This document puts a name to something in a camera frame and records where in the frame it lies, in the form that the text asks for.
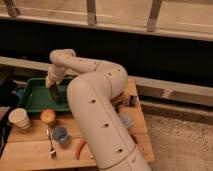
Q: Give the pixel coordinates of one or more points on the dark brush with bristles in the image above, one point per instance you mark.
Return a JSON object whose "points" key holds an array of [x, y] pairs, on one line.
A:
{"points": [[124, 101]]}

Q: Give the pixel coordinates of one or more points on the green plastic tray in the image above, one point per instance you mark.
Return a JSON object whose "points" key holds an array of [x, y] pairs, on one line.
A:
{"points": [[36, 97]]}

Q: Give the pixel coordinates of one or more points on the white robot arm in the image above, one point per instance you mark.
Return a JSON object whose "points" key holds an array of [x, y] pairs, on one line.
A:
{"points": [[89, 96]]}

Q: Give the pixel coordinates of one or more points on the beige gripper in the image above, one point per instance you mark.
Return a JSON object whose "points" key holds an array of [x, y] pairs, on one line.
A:
{"points": [[51, 82]]}

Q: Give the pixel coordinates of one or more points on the blue small cup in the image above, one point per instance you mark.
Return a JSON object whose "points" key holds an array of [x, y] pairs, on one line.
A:
{"points": [[60, 134]]}

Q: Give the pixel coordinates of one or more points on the silver metal fork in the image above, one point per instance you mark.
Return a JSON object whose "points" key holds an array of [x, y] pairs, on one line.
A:
{"points": [[52, 150]]}

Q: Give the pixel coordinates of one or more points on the orange carrot toy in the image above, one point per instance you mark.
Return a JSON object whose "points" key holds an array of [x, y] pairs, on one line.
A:
{"points": [[79, 147]]}

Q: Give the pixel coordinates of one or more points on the black object at left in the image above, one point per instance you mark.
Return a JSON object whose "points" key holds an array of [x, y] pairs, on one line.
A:
{"points": [[7, 98]]}

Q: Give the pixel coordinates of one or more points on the red yellow apple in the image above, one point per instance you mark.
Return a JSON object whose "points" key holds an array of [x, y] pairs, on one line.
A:
{"points": [[48, 116]]}

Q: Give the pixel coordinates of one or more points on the white paper cup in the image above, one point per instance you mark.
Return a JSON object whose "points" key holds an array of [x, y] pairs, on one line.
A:
{"points": [[20, 118]]}

